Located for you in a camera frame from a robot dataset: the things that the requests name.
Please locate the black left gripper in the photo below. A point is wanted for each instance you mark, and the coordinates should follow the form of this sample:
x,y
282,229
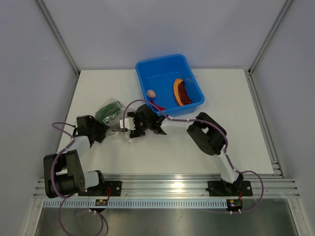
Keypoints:
x,y
102,129

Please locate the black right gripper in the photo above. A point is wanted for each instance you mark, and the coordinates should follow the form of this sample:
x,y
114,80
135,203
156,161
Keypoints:
x,y
137,132

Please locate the red fake chili pepper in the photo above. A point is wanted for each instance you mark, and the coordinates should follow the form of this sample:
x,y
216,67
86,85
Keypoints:
x,y
156,106

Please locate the fake egg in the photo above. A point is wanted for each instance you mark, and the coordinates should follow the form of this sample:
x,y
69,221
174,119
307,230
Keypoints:
x,y
150,94

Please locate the clear zip top bag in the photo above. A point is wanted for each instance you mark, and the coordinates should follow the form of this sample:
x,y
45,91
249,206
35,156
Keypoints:
x,y
115,132

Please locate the fake steak slice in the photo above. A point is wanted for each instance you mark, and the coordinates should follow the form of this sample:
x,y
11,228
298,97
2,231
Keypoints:
x,y
180,93

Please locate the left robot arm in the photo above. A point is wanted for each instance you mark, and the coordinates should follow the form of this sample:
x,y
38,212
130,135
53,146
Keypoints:
x,y
63,172

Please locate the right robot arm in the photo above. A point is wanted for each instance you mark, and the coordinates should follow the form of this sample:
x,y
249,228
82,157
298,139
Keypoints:
x,y
206,133

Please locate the fake green onion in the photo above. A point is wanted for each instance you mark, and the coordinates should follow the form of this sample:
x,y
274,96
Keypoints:
x,y
108,113

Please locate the blue plastic bin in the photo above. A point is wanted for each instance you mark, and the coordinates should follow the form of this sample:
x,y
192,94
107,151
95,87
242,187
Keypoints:
x,y
159,75

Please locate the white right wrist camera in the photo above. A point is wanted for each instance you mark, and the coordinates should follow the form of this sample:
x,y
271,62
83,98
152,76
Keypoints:
x,y
127,123

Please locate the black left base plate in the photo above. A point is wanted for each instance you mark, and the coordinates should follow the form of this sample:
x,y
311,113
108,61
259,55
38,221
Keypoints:
x,y
113,188

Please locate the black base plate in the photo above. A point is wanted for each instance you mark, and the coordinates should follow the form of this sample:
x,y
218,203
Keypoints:
x,y
113,188
219,189

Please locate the white slotted cable duct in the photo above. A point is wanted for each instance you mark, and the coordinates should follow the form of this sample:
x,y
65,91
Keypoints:
x,y
138,203

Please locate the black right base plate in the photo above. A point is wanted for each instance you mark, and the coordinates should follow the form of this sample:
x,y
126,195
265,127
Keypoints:
x,y
219,189

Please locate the left aluminium frame post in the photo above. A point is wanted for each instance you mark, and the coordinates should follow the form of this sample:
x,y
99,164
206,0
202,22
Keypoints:
x,y
55,31

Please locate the aluminium frame post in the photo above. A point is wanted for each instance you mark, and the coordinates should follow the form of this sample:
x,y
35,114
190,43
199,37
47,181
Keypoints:
x,y
55,31
271,33

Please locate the aluminium mounting rail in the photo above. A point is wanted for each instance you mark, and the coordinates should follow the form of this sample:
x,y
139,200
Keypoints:
x,y
193,186

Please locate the right aluminium frame post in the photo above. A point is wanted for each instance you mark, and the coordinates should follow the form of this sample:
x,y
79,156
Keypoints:
x,y
271,33

